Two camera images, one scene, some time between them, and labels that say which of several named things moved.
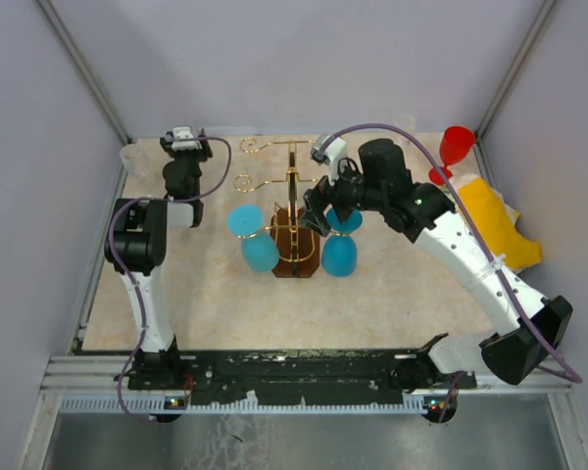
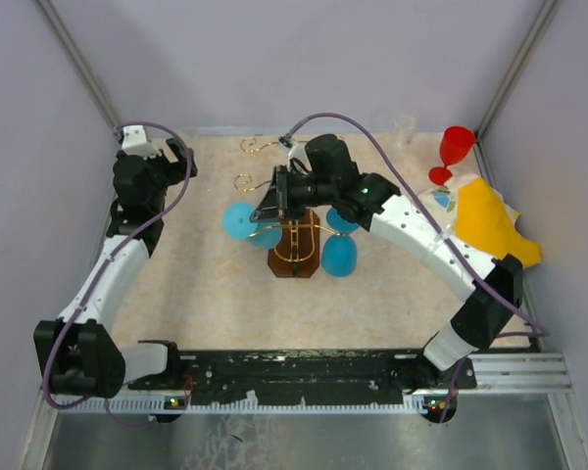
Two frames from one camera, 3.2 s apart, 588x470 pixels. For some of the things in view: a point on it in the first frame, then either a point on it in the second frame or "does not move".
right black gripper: [323, 192] → [277, 205]
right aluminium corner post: [479, 146] does not move
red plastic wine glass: [456, 142] does not move
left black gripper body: [191, 160] → [166, 173]
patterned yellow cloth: [495, 222] does not move
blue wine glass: [339, 251] does not move
